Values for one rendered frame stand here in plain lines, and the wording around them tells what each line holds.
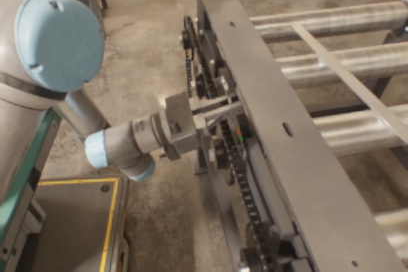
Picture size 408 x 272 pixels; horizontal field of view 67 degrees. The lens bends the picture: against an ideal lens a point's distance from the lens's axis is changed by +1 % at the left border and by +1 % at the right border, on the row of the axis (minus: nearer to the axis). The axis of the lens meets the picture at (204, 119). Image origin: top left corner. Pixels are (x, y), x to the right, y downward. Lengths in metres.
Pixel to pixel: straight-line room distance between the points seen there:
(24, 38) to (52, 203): 1.16
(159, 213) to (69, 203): 0.48
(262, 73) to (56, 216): 1.12
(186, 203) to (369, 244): 1.39
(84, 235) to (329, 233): 1.11
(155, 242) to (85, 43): 1.33
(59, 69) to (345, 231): 0.39
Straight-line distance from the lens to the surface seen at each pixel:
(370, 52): 1.22
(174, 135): 0.60
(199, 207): 1.72
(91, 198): 1.46
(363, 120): 0.93
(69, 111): 0.70
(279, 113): 0.50
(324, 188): 0.43
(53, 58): 0.42
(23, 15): 0.42
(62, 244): 1.40
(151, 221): 1.71
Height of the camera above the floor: 1.51
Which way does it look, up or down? 46 degrees down
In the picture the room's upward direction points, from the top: straight up
